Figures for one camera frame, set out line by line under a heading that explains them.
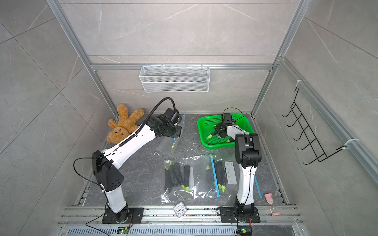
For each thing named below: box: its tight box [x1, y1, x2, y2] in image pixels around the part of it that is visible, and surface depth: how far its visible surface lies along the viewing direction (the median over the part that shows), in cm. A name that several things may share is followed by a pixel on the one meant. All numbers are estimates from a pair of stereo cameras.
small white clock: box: [172, 201, 188, 219], surface depth 76 cm
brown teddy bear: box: [106, 103, 145, 145], surface depth 105 cm
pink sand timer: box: [263, 193, 282, 216], surface depth 76 cm
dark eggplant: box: [215, 161, 227, 194], surface depth 85 cm
